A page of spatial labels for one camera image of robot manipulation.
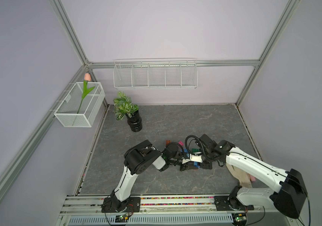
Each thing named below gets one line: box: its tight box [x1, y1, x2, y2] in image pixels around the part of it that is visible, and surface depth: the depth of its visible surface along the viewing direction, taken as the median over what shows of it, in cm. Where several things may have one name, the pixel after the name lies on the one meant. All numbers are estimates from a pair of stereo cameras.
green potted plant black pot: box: [113, 91, 143, 133], surface depth 88 cm
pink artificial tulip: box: [76, 72, 95, 114], surface depth 82 cm
